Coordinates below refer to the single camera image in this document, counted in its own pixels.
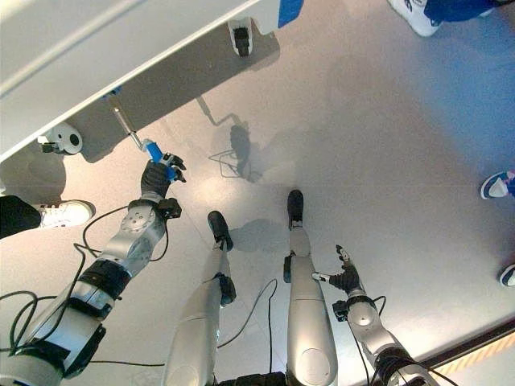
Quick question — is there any robot black waist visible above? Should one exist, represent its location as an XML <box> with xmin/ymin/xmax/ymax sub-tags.
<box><xmin>216</xmin><ymin>371</ymin><xmax>287</xmax><ymax>386</ymax></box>

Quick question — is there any robot right leg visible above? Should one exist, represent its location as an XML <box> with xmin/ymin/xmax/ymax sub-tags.
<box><xmin>282</xmin><ymin>224</ymin><xmax>340</xmax><ymax>386</ymax></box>

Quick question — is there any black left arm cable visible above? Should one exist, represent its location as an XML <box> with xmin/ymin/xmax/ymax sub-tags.
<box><xmin>0</xmin><ymin>205</ymin><xmax>132</xmax><ymax>355</ymax></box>

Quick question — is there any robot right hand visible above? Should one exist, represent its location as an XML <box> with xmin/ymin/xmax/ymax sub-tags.
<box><xmin>312</xmin><ymin>244</ymin><xmax>365</xmax><ymax>299</ymax></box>

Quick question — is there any person's blue trouser leg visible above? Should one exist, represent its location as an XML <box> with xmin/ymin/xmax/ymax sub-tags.
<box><xmin>423</xmin><ymin>0</ymin><xmax>506</xmax><ymax>22</ymax></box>

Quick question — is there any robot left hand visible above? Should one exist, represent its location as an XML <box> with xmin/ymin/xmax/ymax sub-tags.
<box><xmin>140</xmin><ymin>152</ymin><xmax>188</xmax><ymax>201</ymax></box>

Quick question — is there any robot left leg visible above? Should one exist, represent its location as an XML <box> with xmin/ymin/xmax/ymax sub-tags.
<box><xmin>162</xmin><ymin>240</ymin><xmax>237</xmax><ymax>386</ymax></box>

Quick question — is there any black floor threshold strip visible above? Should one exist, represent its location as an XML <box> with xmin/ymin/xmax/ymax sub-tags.
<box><xmin>412</xmin><ymin>319</ymin><xmax>515</xmax><ymax>386</ymax></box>

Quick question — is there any blue crank handle grip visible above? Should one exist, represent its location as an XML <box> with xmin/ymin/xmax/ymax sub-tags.
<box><xmin>143</xmin><ymin>139</ymin><xmax>178</xmax><ymax>182</ymax></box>

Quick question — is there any person's blue white shoe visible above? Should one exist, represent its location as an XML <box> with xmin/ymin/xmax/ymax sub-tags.
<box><xmin>498</xmin><ymin>263</ymin><xmax>515</xmax><ymax>288</ymax></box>
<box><xmin>480</xmin><ymin>170</ymin><xmax>515</xmax><ymax>201</ymax></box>

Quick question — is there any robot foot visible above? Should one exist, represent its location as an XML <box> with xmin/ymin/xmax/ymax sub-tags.
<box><xmin>206</xmin><ymin>210</ymin><xmax>235</xmax><ymax>253</ymax></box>
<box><xmin>286</xmin><ymin>189</ymin><xmax>305</xmax><ymax>231</ymax></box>

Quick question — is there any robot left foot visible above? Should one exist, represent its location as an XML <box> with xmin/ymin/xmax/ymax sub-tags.
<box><xmin>206</xmin><ymin>210</ymin><xmax>235</xmax><ymax>253</ymax></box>

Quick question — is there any blue bed corner panel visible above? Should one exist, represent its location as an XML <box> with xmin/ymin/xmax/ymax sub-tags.
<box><xmin>277</xmin><ymin>0</ymin><xmax>311</xmax><ymax>29</ymax></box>

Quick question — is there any metal bed crank shaft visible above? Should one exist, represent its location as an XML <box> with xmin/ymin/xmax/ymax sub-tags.
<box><xmin>110</xmin><ymin>105</ymin><xmax>146</xmax><ymax>150</ymax></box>

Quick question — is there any bed caster wheel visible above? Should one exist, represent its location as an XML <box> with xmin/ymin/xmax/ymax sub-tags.
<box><xmin>37</xmin><ymin>122</ymin><xmax>84</xmax><ymax>156</ymax></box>
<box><xmin>228</xmin><ymin>18</ymin><xmax>256</xmax><ymax>58</ymax></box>

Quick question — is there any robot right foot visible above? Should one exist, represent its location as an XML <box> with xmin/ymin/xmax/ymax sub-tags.
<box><xmin>286</xmin><ymin>189</ymin><xmax>305</xmax><ymax>231</ymax></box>

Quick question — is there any robot leg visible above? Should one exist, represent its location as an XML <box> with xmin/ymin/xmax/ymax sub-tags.
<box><xmin>162</xmin><ymin>240</ymin><xmax>237</xmax><ymax>386</ymax></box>
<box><xmin>282</xmin><ymin>224</ymin><xmax>340</xmax><ymax>386</ymax></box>

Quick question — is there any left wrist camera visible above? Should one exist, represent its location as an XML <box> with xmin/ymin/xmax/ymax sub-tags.
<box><xmin>157</xmin><ymin>197</ymin><xmax>183</xmax><ymax>220</ymax></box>

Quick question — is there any person's black trouser leg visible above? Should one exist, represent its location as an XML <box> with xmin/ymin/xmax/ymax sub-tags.
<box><xmin>0</xmin><ymin>194</ymin><xmax>43</xmax><ymax>241</ymax></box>

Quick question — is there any black cable between legs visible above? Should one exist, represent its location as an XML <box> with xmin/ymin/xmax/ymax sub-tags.
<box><xmin>216</xmin><ymin>277</ymin><xmax>279</xmax><ymax>376</ymax></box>

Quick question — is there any white hospital bed footboard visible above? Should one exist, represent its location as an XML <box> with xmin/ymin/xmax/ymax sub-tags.
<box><xmin>0</xmin><ymin>0</ymin><xmax>282</xmax><ymax>164</ymax></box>

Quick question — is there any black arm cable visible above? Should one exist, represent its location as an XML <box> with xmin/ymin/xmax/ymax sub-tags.
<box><xmin>0</xmin><ymin>205</ymin><xmax>132</xmax><ymax>355</ymax></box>
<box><xmin>352</xmin><ymin>294</ymin><xmax>388</xmax><ymax>386</ymax></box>

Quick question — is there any black floor cable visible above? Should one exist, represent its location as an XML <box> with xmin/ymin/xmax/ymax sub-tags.
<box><xmin>89</xmin><ymin>359</ymin><xmax>167</xmax><ymax>368</ymax></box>

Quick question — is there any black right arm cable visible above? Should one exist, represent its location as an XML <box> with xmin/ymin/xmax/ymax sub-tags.
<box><xmin>352</xmin><ymin>294</ymin><xmax>388</xmax><ymax>386</ymax></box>

